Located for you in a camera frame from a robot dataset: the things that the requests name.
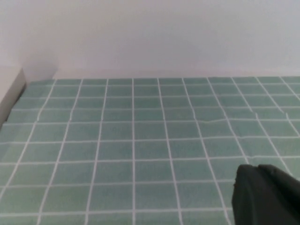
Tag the green checked tablecloth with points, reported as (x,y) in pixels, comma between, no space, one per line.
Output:
(140,140)

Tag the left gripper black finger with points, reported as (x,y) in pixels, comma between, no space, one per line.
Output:
(267,197)

